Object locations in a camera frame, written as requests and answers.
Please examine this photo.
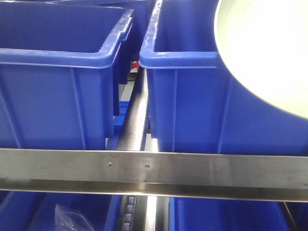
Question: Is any green round plate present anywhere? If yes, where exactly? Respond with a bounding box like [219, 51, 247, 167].
[214, 0, 308, 118]

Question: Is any upper right blue bin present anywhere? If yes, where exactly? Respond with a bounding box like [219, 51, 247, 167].
[140, 0, 308, 156]

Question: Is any blue bin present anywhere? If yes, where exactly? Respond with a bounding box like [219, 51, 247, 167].
[169, 197, 289, 231]
[140, 0, 308, 156]
[0, 191, 122, 231]
[0, 0, 134, 150]

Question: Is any lower right blue bin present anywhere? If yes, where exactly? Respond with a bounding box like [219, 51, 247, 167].
[169, 197, 289, 231]

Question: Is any upper left blue bin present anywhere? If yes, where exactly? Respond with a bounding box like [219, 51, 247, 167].
[0, 0, 134, 150]

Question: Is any clear plastic bag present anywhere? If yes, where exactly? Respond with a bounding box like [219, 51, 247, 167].
[54, 204, 94, 231]

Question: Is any lower left blue bin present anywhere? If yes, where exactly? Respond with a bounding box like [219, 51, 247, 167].
[0, 191, 122, 231]

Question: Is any steel roller divider rail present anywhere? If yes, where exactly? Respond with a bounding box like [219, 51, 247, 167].
[116, 68, 149, 151]

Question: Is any steel shelf front rail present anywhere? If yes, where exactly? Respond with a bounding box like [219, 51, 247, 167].
[0, 149, 308, 202]

